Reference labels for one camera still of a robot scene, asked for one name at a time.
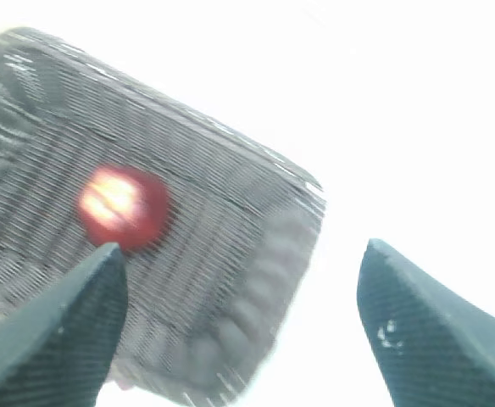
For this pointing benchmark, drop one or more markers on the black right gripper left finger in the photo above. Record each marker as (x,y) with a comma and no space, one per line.
(57,349)

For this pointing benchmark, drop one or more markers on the black woven basket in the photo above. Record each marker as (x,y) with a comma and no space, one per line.
(208,298)

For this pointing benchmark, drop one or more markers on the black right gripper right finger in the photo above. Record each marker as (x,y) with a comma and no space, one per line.
(433,347)

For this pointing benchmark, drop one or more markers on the dark red apple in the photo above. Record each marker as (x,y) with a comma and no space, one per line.
(124,205)

